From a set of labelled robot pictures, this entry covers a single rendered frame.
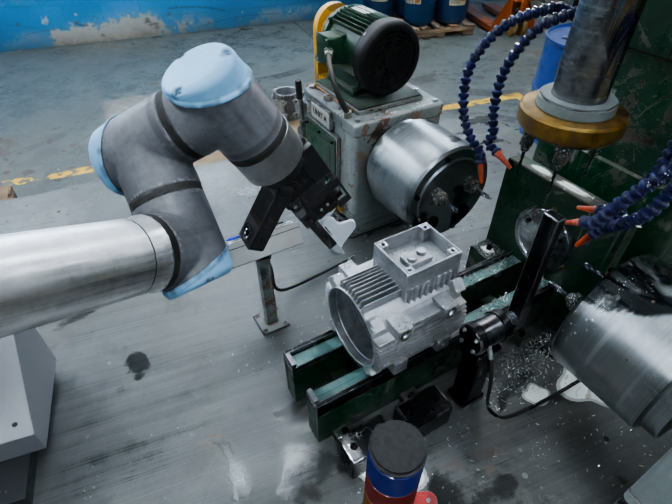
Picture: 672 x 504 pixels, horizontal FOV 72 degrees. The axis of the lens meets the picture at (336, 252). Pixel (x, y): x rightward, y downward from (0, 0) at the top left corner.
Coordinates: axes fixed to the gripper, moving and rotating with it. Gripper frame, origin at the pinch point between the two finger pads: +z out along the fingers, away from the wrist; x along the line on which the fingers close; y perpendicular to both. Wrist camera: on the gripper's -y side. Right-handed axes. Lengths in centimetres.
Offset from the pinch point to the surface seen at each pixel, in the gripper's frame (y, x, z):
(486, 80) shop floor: 213, 257, 259
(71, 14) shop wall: -49, 567, 72
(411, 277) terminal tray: 6.5, -10.9, 7.3
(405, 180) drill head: 22.7, 18.9, 21.7
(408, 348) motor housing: -1.7, -15.5, 16.8
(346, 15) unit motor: 42, 58, 3
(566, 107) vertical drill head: 44.0, -8.1, 4.0
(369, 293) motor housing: -0.5, -8.0, 7.0
